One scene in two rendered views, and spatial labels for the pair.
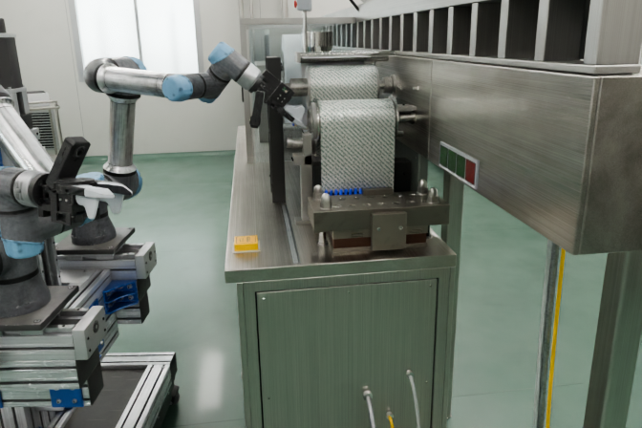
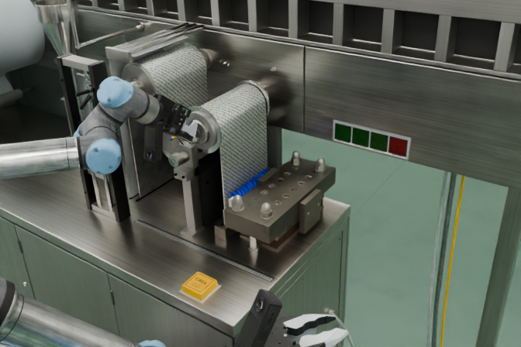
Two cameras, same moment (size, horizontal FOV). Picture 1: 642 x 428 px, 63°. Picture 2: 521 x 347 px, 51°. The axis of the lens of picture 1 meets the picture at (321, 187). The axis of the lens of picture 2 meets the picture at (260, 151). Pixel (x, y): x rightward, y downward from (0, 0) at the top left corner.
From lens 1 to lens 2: 119 cm
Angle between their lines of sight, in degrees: 45
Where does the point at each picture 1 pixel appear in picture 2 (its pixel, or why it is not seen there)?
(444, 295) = (345, 240)
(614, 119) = not seen: outside the picture
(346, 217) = (286, 216)
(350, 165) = (241, 162)
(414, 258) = (333, 224)
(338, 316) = (297, 303)
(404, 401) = not seen: hidden behind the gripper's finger
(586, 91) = not seen: outside the picture
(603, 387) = (509, 259)
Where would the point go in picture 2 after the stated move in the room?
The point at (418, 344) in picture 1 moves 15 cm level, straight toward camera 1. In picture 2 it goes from (333, 286) to (364, 311)
